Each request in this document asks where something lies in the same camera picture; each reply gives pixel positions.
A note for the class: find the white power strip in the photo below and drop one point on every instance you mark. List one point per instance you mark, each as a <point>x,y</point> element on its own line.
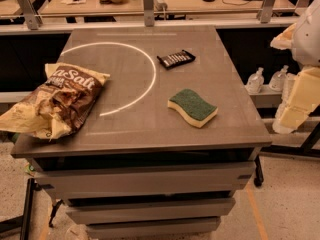
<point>160,5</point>

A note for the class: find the black snack bar wrapper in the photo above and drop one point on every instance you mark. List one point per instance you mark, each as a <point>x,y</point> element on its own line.
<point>176,59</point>

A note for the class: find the brown sea salt chip bag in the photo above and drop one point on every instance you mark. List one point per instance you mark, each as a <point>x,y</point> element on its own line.
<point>59,106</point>

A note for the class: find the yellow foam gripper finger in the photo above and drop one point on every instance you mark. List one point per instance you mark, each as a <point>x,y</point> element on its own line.
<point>300,97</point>
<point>283,41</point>

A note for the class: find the clear bottle left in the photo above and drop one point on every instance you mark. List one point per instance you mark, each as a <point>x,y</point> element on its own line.
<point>255,82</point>

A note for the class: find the green and yellow sponge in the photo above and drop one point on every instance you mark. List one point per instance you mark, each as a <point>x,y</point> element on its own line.
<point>192,108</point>

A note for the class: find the grey drawer cabinet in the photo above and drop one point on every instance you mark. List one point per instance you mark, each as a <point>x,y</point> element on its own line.
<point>136,167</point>

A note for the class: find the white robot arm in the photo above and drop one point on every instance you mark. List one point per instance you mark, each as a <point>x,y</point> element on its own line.
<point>306,37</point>

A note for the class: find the clear bottle right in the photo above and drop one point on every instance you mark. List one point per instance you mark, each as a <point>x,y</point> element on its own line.
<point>277,81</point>

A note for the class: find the clear bottle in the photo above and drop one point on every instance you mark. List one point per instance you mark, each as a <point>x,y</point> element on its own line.
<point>255,82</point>
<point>277,81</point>

